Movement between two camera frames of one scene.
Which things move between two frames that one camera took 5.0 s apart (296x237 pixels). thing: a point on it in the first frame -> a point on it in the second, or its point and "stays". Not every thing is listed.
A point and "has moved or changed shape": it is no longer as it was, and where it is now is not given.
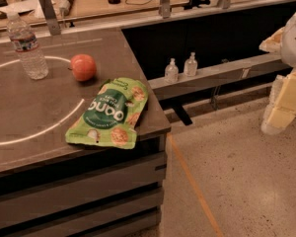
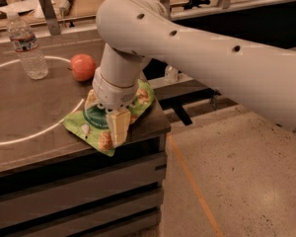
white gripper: (295, 41) -> (112, 93)
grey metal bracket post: (49, 13) stays
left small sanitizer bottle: (171, 72) stays
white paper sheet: (29, 10) stays
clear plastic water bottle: (27, 46) stays
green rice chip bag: (111, 118) has moved or changed shape
